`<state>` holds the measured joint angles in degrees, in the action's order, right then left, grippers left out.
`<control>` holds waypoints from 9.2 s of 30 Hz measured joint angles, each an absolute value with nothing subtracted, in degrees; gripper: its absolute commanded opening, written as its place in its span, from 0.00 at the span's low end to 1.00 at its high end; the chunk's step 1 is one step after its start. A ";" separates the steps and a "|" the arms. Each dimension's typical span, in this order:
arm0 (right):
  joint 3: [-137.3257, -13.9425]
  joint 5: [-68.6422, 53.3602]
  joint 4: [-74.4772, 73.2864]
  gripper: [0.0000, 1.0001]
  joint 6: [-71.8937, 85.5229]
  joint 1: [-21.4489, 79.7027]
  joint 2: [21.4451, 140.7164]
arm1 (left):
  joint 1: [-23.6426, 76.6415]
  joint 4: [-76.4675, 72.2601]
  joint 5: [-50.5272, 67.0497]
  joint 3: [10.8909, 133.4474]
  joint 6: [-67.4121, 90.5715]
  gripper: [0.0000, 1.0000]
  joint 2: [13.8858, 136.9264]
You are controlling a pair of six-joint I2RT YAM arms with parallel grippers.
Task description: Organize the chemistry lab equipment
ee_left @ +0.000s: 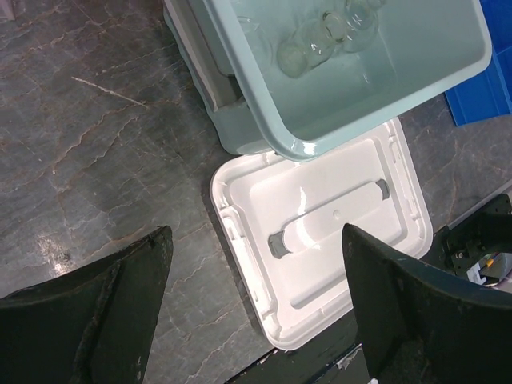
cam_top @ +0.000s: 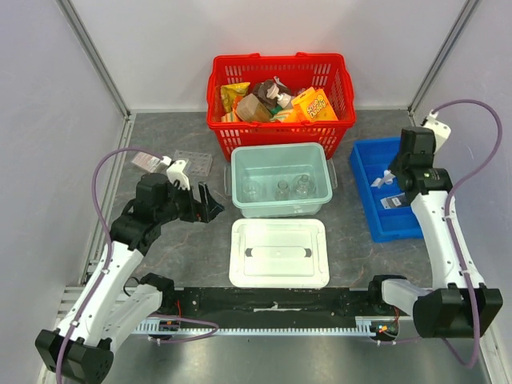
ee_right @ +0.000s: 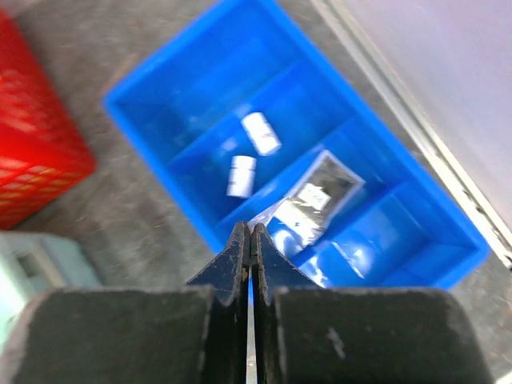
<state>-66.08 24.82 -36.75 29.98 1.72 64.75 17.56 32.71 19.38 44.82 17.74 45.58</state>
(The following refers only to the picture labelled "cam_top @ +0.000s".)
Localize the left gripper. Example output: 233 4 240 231
156 179 224 225

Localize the small glass beaker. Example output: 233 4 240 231
242 179 262 202

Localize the white bin lid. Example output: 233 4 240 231
229 218 330 289

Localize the small glass vial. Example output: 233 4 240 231
274 180 290 201

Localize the black powder sachet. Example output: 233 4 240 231
380 193 409 210

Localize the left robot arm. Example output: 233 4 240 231
35 173 224 383

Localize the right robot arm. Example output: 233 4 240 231
366 127 503 338

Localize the clear test tube rack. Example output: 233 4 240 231
174 150 213 177

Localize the light teal plastic bin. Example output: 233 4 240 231
230 142 333 218

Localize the brown cardboard box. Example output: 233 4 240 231
235 94 273 123

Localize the yellow snack bag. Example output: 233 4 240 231
220 82 250 113

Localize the white pump bottle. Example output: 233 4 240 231
267 85 293 110

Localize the orange Scrub Daddy box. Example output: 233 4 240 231
291 87 338 122

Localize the blue compartment tray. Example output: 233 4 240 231
350 137 423 242

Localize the red plastic shopping basket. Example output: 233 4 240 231
206 52 356 161

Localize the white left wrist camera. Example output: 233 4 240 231
161 156 190 190

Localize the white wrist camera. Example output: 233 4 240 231
161 156 190 190
421 111 451 153

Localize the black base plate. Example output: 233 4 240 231
160 287 405 317

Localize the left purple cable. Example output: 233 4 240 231
54 146 220 384

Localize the purple cable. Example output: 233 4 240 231
375 99 503 369
54 146 220 384

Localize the slotted cable duct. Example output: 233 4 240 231
132 318 376 337

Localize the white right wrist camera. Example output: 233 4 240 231
421 111 451 153

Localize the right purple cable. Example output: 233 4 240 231
375 99 503 369

